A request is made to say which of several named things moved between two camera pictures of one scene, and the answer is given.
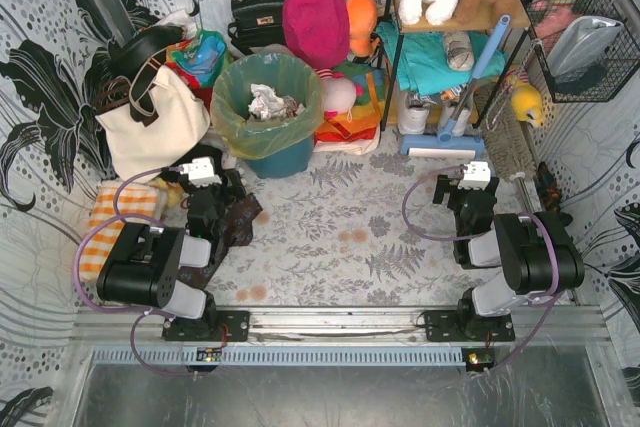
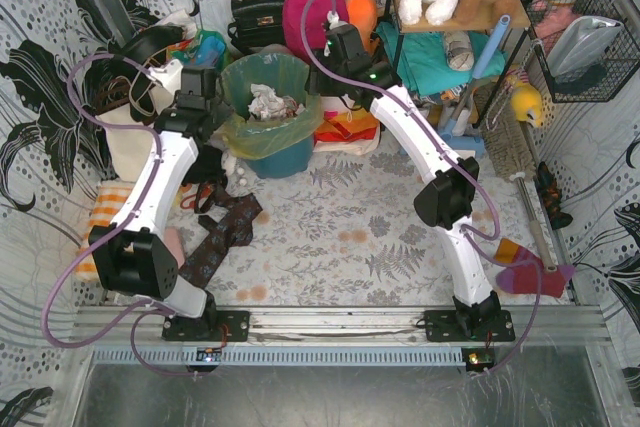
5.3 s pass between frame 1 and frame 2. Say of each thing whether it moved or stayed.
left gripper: moved
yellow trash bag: stayed
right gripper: moved
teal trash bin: stayed
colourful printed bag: stayed
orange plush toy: stayed
